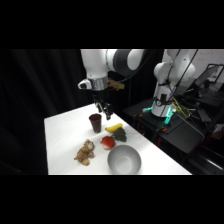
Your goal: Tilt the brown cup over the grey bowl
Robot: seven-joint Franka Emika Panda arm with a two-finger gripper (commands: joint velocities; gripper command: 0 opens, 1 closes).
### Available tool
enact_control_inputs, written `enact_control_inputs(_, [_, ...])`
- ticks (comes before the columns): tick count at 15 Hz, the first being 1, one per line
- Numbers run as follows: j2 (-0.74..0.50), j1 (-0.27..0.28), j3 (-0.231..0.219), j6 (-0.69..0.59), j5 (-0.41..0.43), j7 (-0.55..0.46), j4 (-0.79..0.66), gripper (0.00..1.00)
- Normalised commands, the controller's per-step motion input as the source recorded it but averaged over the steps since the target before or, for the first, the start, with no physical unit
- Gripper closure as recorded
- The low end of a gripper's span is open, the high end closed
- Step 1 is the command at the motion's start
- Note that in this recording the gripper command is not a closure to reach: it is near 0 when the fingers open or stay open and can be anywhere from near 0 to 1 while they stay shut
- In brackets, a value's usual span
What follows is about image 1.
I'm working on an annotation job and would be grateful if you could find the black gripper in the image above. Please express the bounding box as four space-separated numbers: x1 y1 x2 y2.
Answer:
92 89 113 121

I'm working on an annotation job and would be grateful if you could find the brown plastic cup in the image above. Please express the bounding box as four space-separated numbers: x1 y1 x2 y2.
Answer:
88 113 103 134

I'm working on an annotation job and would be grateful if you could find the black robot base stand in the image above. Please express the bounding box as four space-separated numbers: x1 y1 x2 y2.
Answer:
122 97 206 155

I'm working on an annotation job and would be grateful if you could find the grey metal bowl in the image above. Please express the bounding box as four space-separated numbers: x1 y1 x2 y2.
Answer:
106 144 143 175

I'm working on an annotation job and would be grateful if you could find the red toy strawberry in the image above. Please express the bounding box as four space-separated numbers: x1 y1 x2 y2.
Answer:
100 135 117 151

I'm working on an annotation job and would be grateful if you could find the tiger plush toy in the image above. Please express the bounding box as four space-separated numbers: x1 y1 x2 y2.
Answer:
73 138 96 167

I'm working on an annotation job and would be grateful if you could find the black curtain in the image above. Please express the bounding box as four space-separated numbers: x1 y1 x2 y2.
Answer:
0 49 164 175

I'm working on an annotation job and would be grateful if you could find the dark laptop monitor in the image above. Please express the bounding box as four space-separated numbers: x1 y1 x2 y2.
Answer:
194 63 224 90

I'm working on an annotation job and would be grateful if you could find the yellow wrist camera mount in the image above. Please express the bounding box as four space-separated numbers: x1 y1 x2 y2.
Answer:
107 79 126 92

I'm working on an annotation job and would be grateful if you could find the yellow green cable bundle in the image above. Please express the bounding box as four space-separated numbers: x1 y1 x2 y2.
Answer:
171 98 198 120

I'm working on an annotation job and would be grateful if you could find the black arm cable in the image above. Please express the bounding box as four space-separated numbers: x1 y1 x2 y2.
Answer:
166 49 200 100

